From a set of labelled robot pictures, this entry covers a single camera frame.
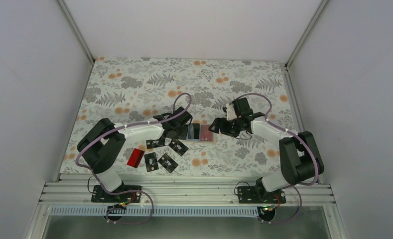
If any red card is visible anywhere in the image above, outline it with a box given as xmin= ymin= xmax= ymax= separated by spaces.
xmin=127 ymin=148 xmax=145 ymax=168
xmin=200 ymin=124 xmax=214 ymax=142

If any plain black card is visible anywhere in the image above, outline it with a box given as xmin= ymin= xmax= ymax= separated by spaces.
xmin=186 ymin=123 xmax=200 ymax=141

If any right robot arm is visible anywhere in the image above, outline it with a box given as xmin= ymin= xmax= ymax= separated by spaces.
xmin=209 ymin=98 xmax=324 ymax=203

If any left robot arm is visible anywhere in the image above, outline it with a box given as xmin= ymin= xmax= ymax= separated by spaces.
xmin=75 ymin=107 xmax=193 ymax=202

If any black card small top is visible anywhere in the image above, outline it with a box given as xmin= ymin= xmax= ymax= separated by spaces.
xmin=168 ymin=139 xmax=189 ymax=156

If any black VIP card top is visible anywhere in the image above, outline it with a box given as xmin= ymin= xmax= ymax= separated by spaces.
xmin=146 ymin=138 xmax=165 ymax=149

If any black card bottom centre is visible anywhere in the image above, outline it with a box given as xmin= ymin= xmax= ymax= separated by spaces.
xmin=158 ymin=153 xmax=178 ymax=173

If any black VIP card lower-left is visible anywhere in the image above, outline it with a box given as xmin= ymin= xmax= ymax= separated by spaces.
xmin=144 ymin=152 xmax=159 ymax=172

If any floral table mat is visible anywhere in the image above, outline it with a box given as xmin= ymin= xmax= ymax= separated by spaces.
xmin=60 ymin=56 xmax=307 ymax=178

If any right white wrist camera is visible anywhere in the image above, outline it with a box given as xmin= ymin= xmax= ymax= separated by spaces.
xmin=223 ymin=103 xmax=237 ymax=121

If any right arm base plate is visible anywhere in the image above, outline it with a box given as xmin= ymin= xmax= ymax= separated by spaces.
xmin=237 ymin=186 xmax=286 ymax=204

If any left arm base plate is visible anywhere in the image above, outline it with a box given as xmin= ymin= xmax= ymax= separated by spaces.
xmin=91 ymin=185 xmax=142 ymax=204

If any aluminium rail frame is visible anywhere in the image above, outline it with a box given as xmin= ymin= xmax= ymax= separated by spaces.
xmin=39 ymin=174 xmax=336 ymax=206

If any grey cable duct strip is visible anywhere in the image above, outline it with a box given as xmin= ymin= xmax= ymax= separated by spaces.
xmin=49 ymin=205 xmax=258 ymax=218

